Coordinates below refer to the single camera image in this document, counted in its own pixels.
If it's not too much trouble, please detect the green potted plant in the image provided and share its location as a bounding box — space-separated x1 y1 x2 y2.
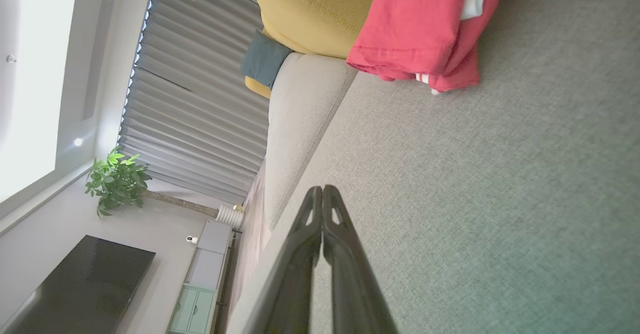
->
85 147 221 220

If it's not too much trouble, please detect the black flat television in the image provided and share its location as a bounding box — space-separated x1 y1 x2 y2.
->
0 235 157 334

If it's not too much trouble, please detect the teal throw pillow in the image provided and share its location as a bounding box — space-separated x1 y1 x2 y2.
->
241 29 293 91

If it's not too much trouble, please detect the large yellow sofa back cushion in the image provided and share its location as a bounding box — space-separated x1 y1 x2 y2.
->
247 0 386 59

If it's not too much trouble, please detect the white ribbed plant pot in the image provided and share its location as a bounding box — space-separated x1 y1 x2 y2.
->
216 205 246 229

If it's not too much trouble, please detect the low grey tv cabinet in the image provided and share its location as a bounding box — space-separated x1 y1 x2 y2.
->
167 219 233 334

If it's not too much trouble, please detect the grey fabric sofa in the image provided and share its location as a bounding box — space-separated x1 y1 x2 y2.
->
225 0 640 334

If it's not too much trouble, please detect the grey pleated curtain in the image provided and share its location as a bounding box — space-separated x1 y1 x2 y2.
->
117 0 271 205

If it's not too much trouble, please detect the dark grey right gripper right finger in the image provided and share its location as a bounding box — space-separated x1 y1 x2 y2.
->
323 184 398 334

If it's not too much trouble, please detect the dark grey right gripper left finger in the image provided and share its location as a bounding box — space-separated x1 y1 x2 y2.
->
245 185 324 334

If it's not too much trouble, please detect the red jersey with white sleeves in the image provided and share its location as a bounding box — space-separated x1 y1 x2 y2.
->
346 0 510 95

